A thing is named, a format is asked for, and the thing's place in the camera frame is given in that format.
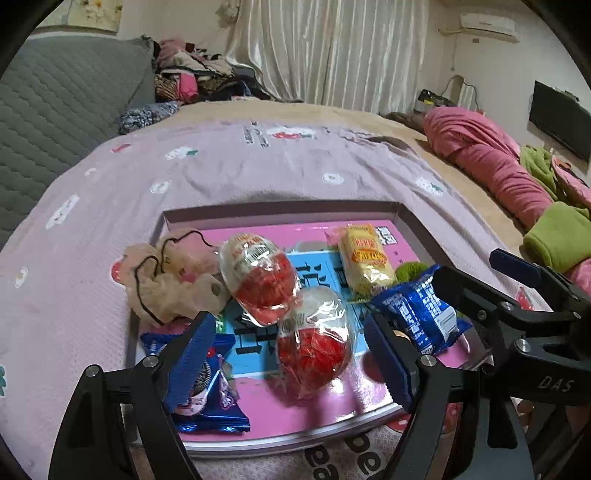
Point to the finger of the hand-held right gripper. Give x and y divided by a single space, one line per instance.
515 265
466 293

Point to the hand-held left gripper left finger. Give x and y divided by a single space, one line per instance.
191 364

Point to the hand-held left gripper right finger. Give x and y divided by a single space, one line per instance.
390 364

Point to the blue pink cookie packet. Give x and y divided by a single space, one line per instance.
217 401

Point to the blue white cookie packet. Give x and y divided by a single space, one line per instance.
415 314

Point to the red candy bag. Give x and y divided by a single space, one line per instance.
314 350
258 281

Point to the beige hair scrunchie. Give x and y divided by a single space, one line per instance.
180 272

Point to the yellow snack packet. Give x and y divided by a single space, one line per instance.
367 263

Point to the grey shallow cardboard box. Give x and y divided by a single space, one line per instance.
286 210

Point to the green fleece blanket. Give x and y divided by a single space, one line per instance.
558 235

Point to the pink floral quilt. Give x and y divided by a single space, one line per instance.
572 180

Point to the pink blue book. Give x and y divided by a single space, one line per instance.
300 415

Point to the pink fleece blanket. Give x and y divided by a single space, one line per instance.
480 152

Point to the black television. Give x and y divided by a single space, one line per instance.
558 120

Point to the table mirror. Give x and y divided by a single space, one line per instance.
467 97

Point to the dark bag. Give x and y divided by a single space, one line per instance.
427 99

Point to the purple printed blanket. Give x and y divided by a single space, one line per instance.
231 161

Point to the white air conditioner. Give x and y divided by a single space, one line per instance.
487 25

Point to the blue patterned cloth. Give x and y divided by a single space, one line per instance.
147 115

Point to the white curtains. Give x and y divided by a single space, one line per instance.
332 50

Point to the pile of clothes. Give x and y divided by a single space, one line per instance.
194 78

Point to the grey quilted sofa cover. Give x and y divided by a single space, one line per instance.
60 106

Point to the small hanging plush toy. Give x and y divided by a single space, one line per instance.
229 9

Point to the floral wall poster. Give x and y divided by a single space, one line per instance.
97 11

